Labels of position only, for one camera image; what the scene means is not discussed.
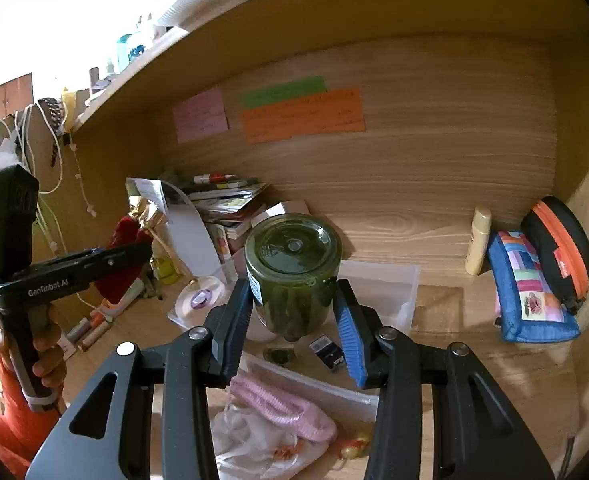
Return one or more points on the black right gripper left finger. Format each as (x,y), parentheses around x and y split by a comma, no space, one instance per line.
(106,432)

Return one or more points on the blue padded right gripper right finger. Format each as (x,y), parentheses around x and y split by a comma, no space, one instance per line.
(477,432)

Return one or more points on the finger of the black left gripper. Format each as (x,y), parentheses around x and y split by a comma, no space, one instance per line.
(66,275)

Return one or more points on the green flower mahjong tile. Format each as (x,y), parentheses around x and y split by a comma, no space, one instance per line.
(281,356)

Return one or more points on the white drawstring bag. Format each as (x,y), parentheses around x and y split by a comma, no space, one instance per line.
(248,446)

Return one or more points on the red pouch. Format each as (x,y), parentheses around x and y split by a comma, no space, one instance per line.
(127,253)

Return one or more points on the golden gourd charm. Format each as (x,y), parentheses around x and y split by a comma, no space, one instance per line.
(351,449)

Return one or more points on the green glass jar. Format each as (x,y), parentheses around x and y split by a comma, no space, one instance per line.
(292,263)

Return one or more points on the person left hand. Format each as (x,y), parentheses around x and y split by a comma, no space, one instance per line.
(50,369)

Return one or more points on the orange capped marker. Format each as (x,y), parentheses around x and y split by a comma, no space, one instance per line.
(85,326)

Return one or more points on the white brown lip tube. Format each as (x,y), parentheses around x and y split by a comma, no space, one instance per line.
(94,335)

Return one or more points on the orange green lotion tube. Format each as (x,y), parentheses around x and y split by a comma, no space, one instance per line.
(113,310)

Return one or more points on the fruit pattern box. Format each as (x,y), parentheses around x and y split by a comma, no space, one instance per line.
(220,241)

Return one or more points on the white folded paper stand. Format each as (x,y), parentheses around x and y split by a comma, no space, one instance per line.
(166,212)

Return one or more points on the blue patchwork pencil case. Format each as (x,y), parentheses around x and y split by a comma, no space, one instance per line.
(526,308)

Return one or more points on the stack of books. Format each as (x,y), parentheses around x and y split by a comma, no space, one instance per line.
(227,201)

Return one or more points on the small white cardboard box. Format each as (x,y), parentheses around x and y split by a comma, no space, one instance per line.
(287,207)

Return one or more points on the cream lotion bottle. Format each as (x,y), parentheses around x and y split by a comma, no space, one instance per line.
(479,240)

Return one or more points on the black orange zip case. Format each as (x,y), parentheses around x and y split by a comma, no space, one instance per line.
(562,246)

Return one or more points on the pink sticky note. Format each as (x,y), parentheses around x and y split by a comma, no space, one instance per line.
(201,116)

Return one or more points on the green sticky note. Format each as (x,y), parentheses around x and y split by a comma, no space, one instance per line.
(285,91)

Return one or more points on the orange sticky note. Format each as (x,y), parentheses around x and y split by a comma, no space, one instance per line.
(337,111)

